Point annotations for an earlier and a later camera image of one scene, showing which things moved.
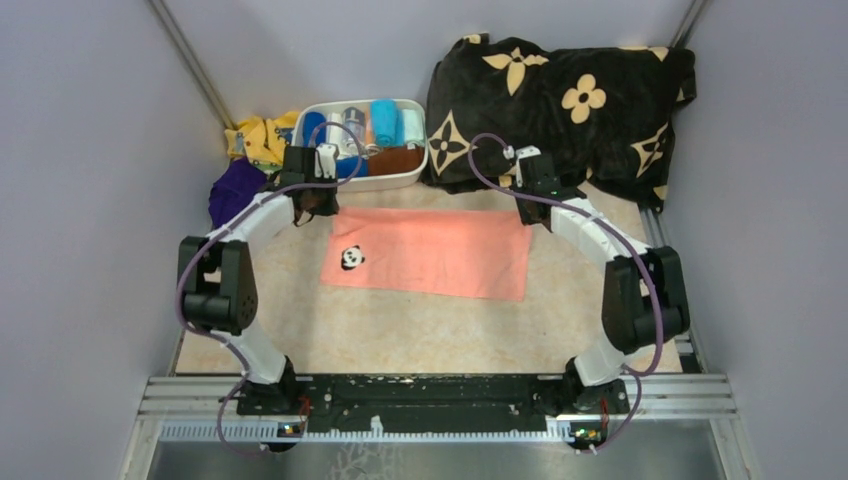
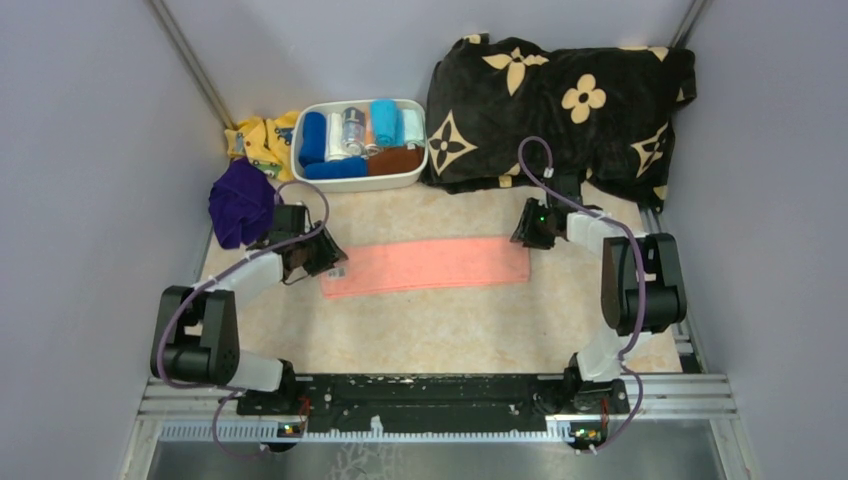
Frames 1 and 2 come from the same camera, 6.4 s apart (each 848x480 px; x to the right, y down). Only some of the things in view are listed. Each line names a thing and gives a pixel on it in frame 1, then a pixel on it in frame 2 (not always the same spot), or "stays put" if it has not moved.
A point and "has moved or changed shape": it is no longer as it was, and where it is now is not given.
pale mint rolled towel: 414,126 stays put
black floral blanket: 606,115 stays put
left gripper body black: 321,201 -> 318,252
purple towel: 240,180 stays put
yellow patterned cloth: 258,139 stays put
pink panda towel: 438,252 has moved or changed shape
